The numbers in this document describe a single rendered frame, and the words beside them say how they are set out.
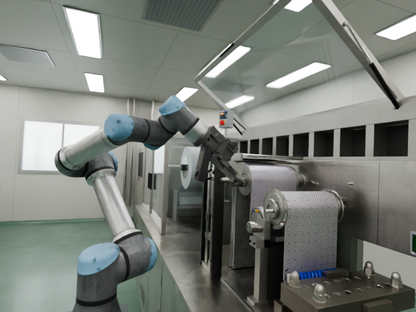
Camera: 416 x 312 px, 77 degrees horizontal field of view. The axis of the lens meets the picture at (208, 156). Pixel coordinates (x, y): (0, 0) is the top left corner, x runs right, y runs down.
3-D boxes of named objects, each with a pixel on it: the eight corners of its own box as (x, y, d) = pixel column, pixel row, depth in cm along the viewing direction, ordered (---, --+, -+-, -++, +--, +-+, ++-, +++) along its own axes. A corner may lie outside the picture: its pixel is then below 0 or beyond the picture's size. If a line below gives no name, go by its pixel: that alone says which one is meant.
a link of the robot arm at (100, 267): (67, 293, 79) (69, 247, 79) (107, 277, 90) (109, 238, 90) (88, 307, 72) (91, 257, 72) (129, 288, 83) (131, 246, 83)
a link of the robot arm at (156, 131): (127, 130, 84) (148, 109, 79) (154, 134, 93) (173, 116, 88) (135, 151, 82) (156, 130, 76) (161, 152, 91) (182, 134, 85)
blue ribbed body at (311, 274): (286, 281, 90) (287, 272, 90) (334, 275, 97) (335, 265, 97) (293, 286, 87) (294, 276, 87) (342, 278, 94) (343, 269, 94)
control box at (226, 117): (216, 127, 149) (216, 109, 149) (223, 129, 154) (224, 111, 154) (226, 126, 144) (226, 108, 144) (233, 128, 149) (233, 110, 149)
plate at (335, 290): (280, 301, 85) (280, 281, 85) (368, 285, 99) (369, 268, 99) (316, 332, 70) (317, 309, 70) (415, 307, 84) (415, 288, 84)
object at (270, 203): (265, 195, 98) (277, 202, 91) (270, 195, 99) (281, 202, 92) (262, 214, 99) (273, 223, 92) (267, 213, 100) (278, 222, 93)
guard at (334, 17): (187, 85, 180) (194, 78, 182) (243, 137, 195) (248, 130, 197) (299, -18, 74) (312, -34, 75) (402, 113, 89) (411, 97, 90)
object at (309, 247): (283, 280, 90) (285, 226, 90) (335, 272, 98) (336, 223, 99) (283, 280, 90) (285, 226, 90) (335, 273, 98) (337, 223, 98)
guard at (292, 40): (197, 81, 178) (197, 80, 178) (247, 129, 191) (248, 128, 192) (305, -14, 80) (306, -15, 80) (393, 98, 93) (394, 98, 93)
